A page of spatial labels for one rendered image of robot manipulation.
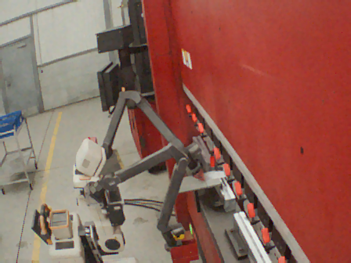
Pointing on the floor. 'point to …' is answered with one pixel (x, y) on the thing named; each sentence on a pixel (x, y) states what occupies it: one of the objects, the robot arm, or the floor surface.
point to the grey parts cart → (16, 164)
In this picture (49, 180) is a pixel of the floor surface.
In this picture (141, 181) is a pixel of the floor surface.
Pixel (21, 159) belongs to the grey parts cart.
